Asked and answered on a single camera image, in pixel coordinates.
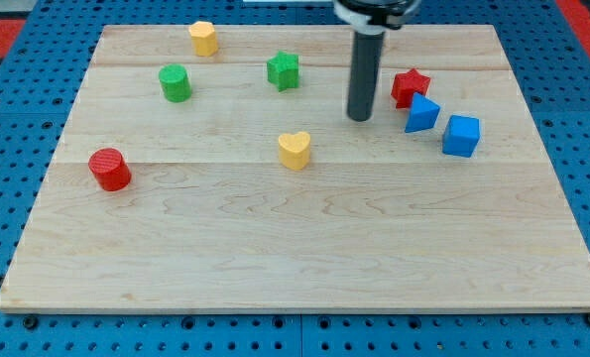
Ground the red star block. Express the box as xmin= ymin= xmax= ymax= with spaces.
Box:
xmin=391 ymin=68 xmax=430 ymax=109

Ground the yellow hexagon block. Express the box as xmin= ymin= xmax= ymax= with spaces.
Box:
xmin=188 ymin=21 xmax=218 ymax=57

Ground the blue triangle block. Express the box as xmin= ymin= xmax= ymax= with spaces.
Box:
xmin=405 ymin=92 xmax=441 ymax=133

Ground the blue cube block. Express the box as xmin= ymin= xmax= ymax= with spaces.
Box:
xmin=442 ymin=115 xmax=481 ymax=158

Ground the green star block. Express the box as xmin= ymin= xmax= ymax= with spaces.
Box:
xmin=267 ymin=51 xmax=299 ymax=91

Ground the yellow heart block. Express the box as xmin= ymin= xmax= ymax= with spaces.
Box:
xmin=278 ymin=131 xmax=311 ymax=171

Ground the red cylinder block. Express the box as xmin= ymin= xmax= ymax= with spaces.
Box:
xmin=88 ymin=148 xmax=132 ymax=191

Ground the green cylinder block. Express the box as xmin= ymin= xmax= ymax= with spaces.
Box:
xmin=158 ymin=63 xmax=192 ymax=103

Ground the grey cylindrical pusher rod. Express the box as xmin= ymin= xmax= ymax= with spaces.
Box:
xmin=346 ymin=32 xmax=385 ymax=122

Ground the light wooden board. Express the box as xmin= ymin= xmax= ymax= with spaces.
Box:
xmin=0 ymin=25 xmax=590 ymax=314

